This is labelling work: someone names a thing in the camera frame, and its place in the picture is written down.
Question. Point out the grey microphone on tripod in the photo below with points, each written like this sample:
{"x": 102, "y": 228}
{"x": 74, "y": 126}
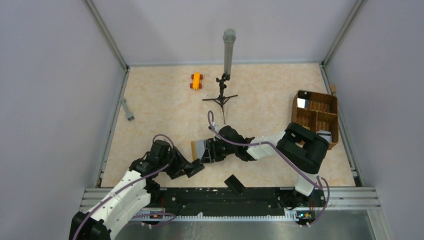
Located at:
{"x": 229, "y": 38}

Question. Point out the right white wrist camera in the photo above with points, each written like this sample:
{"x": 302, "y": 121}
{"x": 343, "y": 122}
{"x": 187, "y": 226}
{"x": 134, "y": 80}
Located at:
{"x": 214, "y": 128}

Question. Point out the black card stack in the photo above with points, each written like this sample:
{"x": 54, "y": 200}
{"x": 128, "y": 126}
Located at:
{"x": 302, "y": 99}

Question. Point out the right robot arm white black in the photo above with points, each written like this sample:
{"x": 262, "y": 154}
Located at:
{"x": 301, "y": 148}

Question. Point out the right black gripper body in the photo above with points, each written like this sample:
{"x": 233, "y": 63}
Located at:
{"x": 220, "y": 149}

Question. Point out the woven wicker divided basket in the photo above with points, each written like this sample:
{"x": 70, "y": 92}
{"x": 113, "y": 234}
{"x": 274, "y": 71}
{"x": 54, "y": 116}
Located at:
{"x": 321, "y": 115}

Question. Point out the white slotted cable duct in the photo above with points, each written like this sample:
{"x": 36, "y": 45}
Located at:
{"x": 158, "y": 216}

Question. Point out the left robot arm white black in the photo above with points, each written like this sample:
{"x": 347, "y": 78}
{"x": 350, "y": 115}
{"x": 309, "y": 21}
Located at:
{"x": 107, "y": 218}

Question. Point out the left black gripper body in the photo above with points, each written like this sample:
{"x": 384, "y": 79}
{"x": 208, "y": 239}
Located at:
{"x": 178, "y": 164}

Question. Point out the silver card stack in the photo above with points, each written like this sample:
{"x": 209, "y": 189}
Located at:
{"x": 327, "y": 135}

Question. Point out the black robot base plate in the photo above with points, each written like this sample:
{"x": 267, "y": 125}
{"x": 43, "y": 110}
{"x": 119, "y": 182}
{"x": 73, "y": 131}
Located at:
{"x": 223, "y": 202}

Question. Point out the orange toy block car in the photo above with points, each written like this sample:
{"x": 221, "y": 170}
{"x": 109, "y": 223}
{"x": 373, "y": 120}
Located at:
{"x": 196, "y": 81}

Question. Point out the small wooden block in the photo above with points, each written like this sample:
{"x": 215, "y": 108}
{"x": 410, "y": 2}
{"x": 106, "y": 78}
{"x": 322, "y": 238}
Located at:
{"x": 332, "y": 88}

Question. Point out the grey metal bracket tool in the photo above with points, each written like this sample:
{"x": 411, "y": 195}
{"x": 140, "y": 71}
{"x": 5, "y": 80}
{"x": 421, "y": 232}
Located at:
{"x": 128, "y": 113}

